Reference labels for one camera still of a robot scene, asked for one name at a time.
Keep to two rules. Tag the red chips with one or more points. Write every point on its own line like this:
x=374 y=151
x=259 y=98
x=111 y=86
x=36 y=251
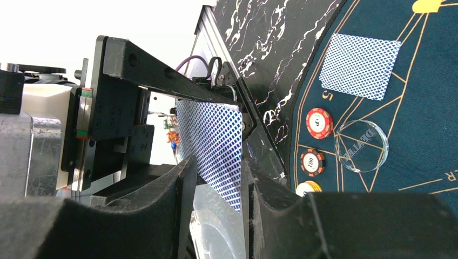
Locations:
x=319 y=123

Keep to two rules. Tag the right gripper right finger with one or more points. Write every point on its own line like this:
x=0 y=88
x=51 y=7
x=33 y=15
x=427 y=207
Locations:
x=280 y=224

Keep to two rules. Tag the dealt card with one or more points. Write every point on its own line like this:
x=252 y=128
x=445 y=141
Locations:
x=359 y=66

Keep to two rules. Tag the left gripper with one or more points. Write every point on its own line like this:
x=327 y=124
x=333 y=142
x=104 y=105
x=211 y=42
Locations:
x=104 y=115

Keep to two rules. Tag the blue playing card deck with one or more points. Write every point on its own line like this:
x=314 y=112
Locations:
x=213 y=133

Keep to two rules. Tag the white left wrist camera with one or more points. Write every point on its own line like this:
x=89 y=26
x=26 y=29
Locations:
x=32 y=142

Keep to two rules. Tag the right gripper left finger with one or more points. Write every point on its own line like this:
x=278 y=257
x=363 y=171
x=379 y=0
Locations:
x=150 y=222

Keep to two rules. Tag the round blue poker mat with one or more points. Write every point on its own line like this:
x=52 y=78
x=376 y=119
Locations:
x=418 y=113

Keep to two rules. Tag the yellow chips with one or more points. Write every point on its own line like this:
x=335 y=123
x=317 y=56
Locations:
x=306 y=187

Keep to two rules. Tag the brown chips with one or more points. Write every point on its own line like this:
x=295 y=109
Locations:
x=312 y=162

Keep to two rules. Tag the clear dealer button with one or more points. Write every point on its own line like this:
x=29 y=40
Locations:
x=361 y=146

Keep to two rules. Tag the aluminium frame rail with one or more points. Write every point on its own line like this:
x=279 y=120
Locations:
x=211 y=66

